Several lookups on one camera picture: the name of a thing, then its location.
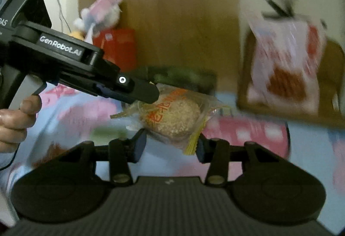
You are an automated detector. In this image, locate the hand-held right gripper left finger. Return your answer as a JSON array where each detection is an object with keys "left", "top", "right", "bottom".
[{"left": 63, "top": 129, "right": 147, "bottom": 186}]

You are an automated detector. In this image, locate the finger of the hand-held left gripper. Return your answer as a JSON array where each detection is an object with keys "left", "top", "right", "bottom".
[
  {"left": 104, "top": 62, "right": 160, "bottom": 104},
  {"left": 93, "top": 83, "right": 127, "bottom": 103}
]

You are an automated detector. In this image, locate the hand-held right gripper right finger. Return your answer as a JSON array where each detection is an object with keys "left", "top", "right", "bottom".
[{"left": 196, "top": 136, "right": 279, "bottom": 187}]

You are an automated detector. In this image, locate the clear packaged sesame pastry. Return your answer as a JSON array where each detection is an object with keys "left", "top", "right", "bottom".
[{"left": 110, "top": 83, "right": 233, "bottom": 156}]

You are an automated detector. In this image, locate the dark cardboard box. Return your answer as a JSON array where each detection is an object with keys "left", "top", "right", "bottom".
[{"left": 127, "top": 65, "right": 218, "bottom": 97}]

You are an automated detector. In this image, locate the person's left hand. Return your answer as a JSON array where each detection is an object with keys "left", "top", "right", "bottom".
[{"left": 0, "top": 95, "right": 43, "bottom": 153}]

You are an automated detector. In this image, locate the yellow duck plush toy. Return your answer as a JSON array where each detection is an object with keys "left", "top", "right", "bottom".
[{"left": 69, "top": 30, "right": 86, "bottom": 40}]

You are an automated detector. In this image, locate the red gift bag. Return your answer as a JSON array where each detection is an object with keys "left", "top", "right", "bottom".
[{"left": 93, "top": 28, "right": 138, "bottom": 72}]

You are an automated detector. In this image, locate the printed cartoon bed sheet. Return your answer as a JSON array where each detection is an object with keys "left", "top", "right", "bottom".
[{"left": 0, "top": 82, "right": 345, "bottom": 226}]

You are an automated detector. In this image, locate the pink blue plush toy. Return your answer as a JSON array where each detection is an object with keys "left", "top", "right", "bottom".
[{"left": 74, "top": 0, "right": 123, "bottom": 43}]

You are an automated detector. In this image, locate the wooden headboard panel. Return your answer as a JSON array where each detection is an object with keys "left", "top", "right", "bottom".
[{"left": 77, "top": 0, "right": 243, "bottom": 92}]

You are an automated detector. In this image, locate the large pink snack bag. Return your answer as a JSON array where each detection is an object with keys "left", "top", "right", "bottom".
[{"left": 246, "top": 13, "right": 328, "bottom": 116}]

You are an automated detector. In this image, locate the brown seat cushion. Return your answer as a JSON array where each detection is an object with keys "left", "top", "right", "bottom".
[{"left": 237, "top": 28, "right": 345, "bottom": 129}]

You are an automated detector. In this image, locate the long black tape strip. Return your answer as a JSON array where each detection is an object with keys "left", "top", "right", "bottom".
[{"left": 265, "top": 0, "right": 297, "bottom": 18}]

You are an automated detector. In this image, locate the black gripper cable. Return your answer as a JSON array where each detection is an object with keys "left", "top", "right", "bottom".
[{"left": 0, "top": 141, "right": 20, "bottom": 171}]

